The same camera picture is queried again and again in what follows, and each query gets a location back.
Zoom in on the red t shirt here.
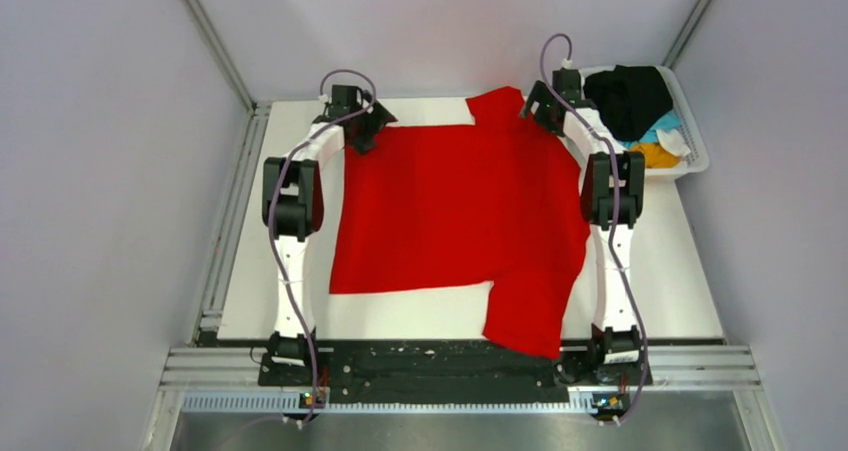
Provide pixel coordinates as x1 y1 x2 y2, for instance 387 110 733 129
329 86 589 359

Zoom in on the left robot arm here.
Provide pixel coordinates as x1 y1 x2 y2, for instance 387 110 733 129
261 84 397 385

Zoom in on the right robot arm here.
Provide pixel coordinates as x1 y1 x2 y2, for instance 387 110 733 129
520 67 648 390

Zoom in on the black t shirt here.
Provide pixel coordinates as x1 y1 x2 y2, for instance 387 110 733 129
584 65 674 142

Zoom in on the light blue t shirt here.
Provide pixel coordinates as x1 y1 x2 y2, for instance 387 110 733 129
621 110 682 148

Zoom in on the yellow t shirt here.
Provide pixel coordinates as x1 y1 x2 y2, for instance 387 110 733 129
629 143 681 169

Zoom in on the white cloth in basket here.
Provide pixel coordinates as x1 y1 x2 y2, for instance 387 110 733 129
657 129 691 160

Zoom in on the white plastic basket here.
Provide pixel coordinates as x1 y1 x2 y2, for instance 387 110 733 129
580 65 709 180

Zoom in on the right aluminium corner post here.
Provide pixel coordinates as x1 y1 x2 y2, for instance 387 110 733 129
662 0 714 68

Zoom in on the aluminium corner post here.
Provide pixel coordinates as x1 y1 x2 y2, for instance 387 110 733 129
662 0 714 68
181 0 256 114

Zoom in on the left aluminium corner post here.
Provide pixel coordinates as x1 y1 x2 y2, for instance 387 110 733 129
181 0 256 114

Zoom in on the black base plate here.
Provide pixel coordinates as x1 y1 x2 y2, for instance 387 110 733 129
258 340 651 405

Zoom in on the aluminium frame rail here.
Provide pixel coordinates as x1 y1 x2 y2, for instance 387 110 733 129
140 102 272 450

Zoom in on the white cable duct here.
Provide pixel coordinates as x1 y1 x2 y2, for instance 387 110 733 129
182 392 623 415

